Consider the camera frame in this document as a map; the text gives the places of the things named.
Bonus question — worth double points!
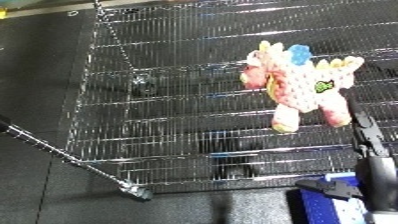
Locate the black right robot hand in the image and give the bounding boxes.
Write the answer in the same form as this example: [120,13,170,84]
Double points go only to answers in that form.
[293,95,398,214]

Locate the pink plush unicorn toy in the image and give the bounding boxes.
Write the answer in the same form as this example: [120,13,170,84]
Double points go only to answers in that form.
[238,39,367,134]

